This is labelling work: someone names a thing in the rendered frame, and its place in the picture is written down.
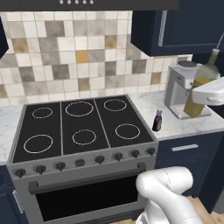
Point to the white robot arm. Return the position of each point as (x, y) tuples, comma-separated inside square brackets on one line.
[(163, 189)]

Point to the grey stove with black hob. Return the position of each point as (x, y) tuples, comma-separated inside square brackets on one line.
[(84, 125)]

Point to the black stove knob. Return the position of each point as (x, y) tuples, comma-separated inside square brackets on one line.
[(150, 151), (80, 162), (60, 166), (99, 159), (117, 156), (40, 169), (134, 153), (20, 173)]

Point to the navy base cabinet door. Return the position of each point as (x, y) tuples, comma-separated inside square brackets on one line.
[(7, 201)]

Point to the small dark condiment bottle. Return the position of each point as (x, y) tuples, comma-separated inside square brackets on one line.
[(157, 124)]

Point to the grey coffee machine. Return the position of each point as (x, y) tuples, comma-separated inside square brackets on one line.
[(176, 87)]

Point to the navy drawer front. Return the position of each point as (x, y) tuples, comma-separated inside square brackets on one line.
[(186, 160)]

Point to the oven door with dark window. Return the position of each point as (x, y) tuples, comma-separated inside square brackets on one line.
[(87, 198)]

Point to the yellow oil bottle with spout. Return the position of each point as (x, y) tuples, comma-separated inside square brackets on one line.
[(198, 84)]

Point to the dark range hood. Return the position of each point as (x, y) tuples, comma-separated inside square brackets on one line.
[(87, 4)]

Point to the navy wall cabinet door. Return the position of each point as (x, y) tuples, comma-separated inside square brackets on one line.
[(189, 26)]

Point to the navy wall cabinet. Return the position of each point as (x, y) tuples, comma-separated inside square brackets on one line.
[(3, 38)]

